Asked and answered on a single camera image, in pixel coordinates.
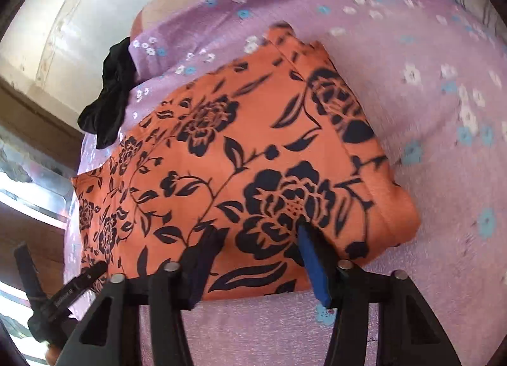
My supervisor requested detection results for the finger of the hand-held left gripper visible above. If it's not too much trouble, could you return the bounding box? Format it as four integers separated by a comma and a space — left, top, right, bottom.
73, 261, 108, 291

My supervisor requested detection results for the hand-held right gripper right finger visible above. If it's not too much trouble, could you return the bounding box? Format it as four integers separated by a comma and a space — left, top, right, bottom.
298, 222, 463, 366

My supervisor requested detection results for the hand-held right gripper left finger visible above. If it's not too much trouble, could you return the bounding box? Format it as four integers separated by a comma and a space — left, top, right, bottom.
55, 227, 231, 366

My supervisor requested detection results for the orange floral dress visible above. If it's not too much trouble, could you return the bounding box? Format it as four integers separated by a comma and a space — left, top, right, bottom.
71, 22, 421, 302

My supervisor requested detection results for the purple floral bedsheet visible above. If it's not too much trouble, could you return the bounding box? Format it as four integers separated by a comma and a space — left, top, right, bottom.
63, 0, 507, 366

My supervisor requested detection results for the wooden stained glass door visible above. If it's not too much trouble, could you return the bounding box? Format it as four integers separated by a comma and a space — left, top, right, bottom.
0, 73, 86, 366

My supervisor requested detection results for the black crumpled cloth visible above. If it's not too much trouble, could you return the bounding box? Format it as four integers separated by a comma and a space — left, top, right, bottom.
78, 37, 137, 150

